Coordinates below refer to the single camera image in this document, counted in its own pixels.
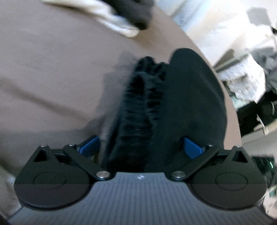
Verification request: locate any cream white folded garment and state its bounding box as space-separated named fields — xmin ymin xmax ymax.
xmin=42 ymin=0 xmax=139 ymax=38

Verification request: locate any black knit sweater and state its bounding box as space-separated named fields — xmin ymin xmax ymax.
xmin=102 ymin=48 xmax=227 ymax=173

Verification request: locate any dark grey folded garment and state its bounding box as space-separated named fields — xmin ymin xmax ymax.
xmin=104 ymin=0 xmax=154 ymax=30

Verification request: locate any white quilted blanket pile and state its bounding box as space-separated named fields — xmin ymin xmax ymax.
xmin=217 ymin=54 xmax=266 ymax=103

